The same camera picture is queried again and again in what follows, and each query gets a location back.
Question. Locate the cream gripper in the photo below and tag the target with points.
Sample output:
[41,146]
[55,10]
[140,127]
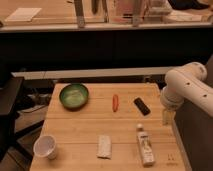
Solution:
[168,116]

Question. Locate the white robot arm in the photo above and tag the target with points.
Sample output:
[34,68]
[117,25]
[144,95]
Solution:
[186,82]

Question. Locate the black rectangular bar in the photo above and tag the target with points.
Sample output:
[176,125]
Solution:
[142,106]

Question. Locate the white bottle with cap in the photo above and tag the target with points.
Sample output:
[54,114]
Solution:
[145,147]

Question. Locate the white folded cloth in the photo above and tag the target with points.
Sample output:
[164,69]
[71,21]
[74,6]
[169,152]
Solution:
[104,147]

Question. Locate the green bowl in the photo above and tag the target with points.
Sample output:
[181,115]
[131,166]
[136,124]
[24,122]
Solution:
[74,96]

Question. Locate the white plastic cup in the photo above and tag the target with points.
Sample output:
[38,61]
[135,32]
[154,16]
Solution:
[45,147]

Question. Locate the black chair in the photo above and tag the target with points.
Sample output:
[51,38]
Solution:
[9,96]

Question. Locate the white paper sheet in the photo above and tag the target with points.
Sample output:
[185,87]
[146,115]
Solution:
[23,15]

